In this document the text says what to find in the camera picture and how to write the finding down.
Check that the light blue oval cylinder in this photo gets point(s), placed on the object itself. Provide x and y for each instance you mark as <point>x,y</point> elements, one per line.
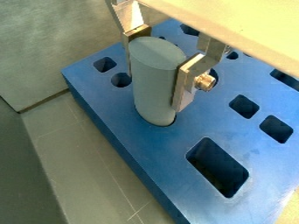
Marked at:
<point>154,59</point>

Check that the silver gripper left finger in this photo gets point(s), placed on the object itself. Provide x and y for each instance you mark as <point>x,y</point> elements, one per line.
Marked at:
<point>130,22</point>

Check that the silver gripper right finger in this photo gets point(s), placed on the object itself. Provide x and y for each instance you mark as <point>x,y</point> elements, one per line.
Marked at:
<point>193,75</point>

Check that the blue foam shape board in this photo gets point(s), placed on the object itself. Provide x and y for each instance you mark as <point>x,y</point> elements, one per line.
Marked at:
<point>223,165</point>

